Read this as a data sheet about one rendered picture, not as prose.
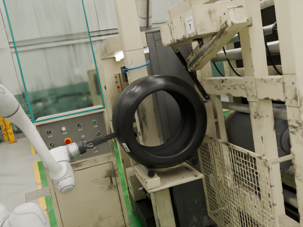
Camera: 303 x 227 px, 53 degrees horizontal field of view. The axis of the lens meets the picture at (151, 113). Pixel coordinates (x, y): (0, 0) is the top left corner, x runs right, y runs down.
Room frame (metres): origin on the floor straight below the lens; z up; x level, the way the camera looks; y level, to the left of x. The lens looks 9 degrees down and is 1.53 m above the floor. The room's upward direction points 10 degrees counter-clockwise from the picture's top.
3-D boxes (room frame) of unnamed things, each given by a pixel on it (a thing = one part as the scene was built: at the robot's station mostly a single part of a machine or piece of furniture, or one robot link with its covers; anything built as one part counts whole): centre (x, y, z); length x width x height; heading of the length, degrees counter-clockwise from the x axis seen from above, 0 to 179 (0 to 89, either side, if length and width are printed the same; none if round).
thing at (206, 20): (1.91, -0.35, 1.71); 0.61 x 0.25 x 0.15; 13
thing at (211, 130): (2.26, -0.35, 1.05); 0.20 x 0.15 x 0.30; 13
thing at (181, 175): (1.96, -0.03, 0.80); 0.37 x 0.36 x 0.02; 103
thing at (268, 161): (1.81, -0.40, 0.65); 0.90 x 0.02 x 0.70; 13
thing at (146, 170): (1.93, 0.10, 0.90); 0.35 x 0.05 x 0.05; 13
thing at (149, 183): (1.93, 0.11, 0.83); 0.36 x 0.09 x 0.06; 13
